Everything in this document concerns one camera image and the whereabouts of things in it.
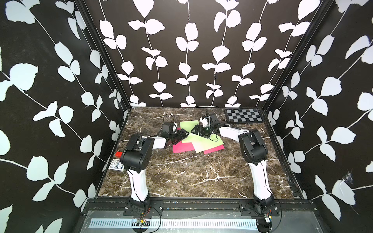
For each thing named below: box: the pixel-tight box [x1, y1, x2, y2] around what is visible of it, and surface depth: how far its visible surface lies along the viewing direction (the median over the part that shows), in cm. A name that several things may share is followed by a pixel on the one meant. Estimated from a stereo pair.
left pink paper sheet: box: [172, 141, 195, 154], surface depth 100 cm
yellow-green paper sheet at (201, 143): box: [191, 133, 224, 153], surface depth 100 cm
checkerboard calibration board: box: [225, 108, 264, 124], surface depth 116 cm
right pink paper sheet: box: [203, 144, 225, 155], surface depth 98 cm
